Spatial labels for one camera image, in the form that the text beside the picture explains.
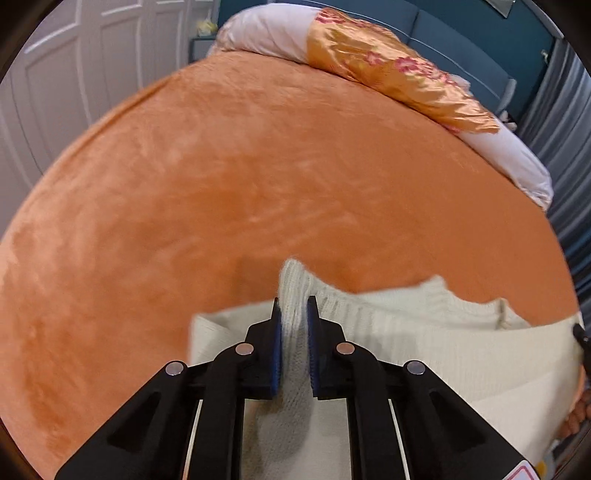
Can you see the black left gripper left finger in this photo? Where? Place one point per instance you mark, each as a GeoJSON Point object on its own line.
{"type": "Point", "coordinates": [186, 421]}

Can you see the orange plush bed blanket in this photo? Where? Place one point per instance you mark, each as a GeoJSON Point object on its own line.
{"type": "Point", "coordinates": [188, 197]}

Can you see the cream knit cherry cardigan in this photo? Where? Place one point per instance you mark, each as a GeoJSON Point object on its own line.
{"type": "Point", "coordinates": [522, 379]}

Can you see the dark bedside table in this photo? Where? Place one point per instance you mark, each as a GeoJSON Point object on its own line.
{"type": "Point", "coordinates": [198, 48]}

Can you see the blue padded headboard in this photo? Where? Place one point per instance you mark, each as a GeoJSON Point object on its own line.
{"type": "Point", "coordinates": [493, 48]}

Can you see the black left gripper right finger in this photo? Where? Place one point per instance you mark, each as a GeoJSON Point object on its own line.
{"type": "Point", "coordinates": [404, 421]}

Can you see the white panelled wardrobe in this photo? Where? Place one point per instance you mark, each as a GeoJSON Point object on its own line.
{"type": "Point", "coordinates": [83, 59]}

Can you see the grey pleated curtain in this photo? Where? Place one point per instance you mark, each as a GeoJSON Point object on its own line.
{"type": "Point", "coordinates": [556, 127]}

